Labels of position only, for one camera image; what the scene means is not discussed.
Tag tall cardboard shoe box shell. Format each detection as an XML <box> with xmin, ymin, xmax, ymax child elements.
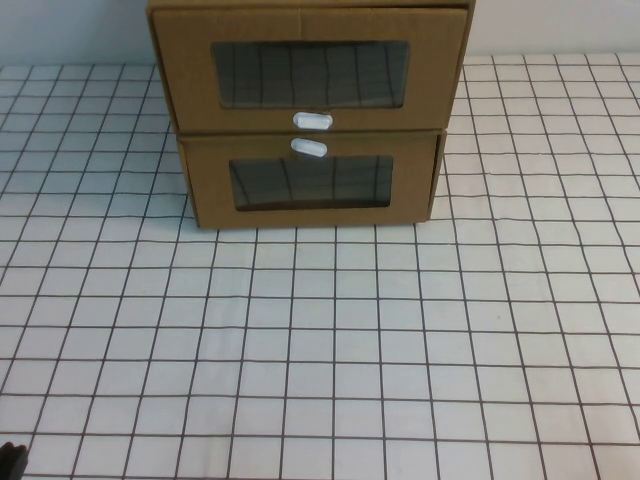
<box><xmin>144</xmin><ymin>0</ymin><xmax>474</xmax><ymax>136</ymax></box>

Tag cardboard drawer with large window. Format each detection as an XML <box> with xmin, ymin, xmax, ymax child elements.
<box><xmin>152</xmin><ymin>4</ymin><xmax>470</xmax><ymax>134</ymax></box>

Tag white plastic handle above window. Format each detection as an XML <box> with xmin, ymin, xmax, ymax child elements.
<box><xmin>290</xmin><ymin>137</ymin><xmax>329</xmax><ymax>159</ymax></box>

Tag white grid tablecloth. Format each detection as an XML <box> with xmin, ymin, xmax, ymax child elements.
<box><xmin>0</xmin><ymin>52</ymin><xmax>640</xmax><ymax>480</ymax></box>

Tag low cardboard shoe box shell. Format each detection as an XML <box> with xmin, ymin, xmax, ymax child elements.
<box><xmin>177</xmin><ymin>129</ymin><xmax>447</xmax><ymax>231</ymax></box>

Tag white plastic handle under window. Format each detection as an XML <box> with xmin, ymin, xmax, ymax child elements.
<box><xmin>292</xmin><ymin>111</ymin><xmax>334</xmax><ymax>132</ymax></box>

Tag cardboard drawer with small window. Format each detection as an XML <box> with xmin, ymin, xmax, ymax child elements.
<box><xmin>178</xmin><ymin>130</ymin><xmax>441</xmax><ymax>230</ymax></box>

